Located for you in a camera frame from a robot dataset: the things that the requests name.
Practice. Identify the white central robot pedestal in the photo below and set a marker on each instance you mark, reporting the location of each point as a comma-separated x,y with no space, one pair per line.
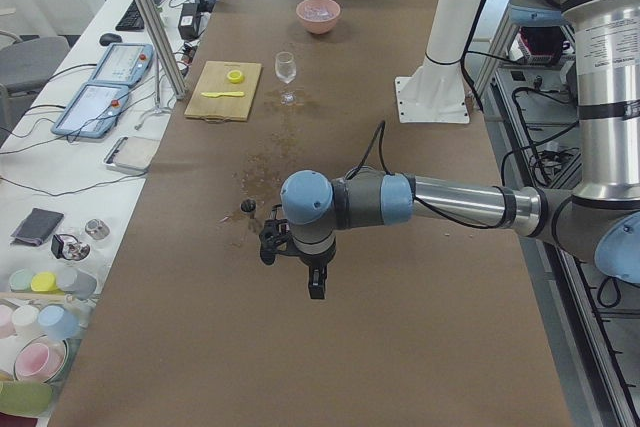
435,92

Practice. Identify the yellow lemon slice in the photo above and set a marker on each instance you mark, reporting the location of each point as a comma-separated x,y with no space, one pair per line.
235,76

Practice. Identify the teach pendant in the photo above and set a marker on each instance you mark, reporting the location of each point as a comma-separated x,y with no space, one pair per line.
93,111
123,64

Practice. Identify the glass oil dispenser bottle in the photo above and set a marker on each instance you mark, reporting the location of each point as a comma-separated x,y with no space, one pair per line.
85,241

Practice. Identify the black power adapter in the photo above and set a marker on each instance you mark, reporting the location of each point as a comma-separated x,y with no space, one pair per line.
189,22

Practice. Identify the grey folded cloth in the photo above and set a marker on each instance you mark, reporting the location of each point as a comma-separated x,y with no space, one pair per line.
36,228

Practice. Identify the yellow plastic knife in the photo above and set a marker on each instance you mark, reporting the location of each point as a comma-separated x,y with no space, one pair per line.
228,94

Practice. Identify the upper teach pendant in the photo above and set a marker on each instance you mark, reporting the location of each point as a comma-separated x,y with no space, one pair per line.
123,64

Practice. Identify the silver digital scale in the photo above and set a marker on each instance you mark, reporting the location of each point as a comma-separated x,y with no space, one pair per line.
131,155

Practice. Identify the lower teach pendant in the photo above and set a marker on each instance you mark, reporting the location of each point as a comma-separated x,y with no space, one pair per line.
93,111

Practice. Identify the steel jigger measuring cup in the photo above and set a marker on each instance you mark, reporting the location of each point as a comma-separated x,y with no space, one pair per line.
248,208

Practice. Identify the pink bowl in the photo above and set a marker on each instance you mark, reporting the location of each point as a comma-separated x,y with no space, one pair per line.
321,27

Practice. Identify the bamboo cutting board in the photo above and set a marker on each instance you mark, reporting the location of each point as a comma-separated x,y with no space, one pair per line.
213,79

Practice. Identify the clear wine glass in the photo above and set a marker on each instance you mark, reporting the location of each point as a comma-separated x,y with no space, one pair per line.
286,71

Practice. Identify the wooden rack dowel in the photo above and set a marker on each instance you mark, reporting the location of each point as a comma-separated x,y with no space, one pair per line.
47,298

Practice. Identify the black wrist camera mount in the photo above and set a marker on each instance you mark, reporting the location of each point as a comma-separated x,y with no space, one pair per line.
276,238

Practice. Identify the grey office chair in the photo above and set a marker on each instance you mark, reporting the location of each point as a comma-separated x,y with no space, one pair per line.
27,65

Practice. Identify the black small device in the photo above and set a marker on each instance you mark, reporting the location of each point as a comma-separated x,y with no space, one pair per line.
60,245

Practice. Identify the aluminium frame post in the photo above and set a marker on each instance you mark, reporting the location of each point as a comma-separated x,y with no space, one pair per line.
164,52

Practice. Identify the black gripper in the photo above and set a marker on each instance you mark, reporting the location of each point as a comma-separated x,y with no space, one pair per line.
315,262

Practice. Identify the light blue cup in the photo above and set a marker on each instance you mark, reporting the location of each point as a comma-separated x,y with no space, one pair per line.
58,323

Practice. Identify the black computer mouse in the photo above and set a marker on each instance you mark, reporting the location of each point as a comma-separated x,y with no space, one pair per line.
109,38

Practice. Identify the yellow cup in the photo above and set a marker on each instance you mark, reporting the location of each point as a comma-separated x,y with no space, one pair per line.
44,283

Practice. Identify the grey cup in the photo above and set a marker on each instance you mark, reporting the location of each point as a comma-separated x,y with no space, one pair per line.
76,282

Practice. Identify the clear ice cubes pile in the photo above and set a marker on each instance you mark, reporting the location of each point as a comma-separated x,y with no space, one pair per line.
316,12

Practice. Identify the pink cup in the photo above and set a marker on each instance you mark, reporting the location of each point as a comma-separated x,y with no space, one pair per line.
40,361

